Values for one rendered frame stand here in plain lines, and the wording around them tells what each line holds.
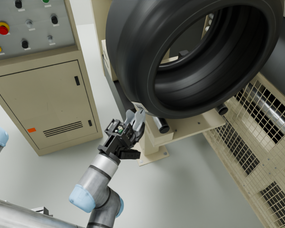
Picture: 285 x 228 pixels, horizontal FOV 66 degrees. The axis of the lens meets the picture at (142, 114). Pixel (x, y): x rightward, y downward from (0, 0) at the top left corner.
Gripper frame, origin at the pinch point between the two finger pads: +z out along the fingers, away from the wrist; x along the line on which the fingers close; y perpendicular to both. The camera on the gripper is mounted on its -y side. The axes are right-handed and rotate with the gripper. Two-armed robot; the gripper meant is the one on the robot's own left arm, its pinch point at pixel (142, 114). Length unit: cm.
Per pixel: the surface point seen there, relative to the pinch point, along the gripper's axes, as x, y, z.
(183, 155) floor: 27, -107, 38
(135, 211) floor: 37, -95, -19
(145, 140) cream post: 44, -72, 25
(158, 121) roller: 1.5, -13.2, 6.4
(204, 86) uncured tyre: -7.3, -18.2, 33.6
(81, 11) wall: 218, -36, 166
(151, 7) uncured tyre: -10.9, 31.8, 10.1
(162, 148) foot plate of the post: 44, -99, 34
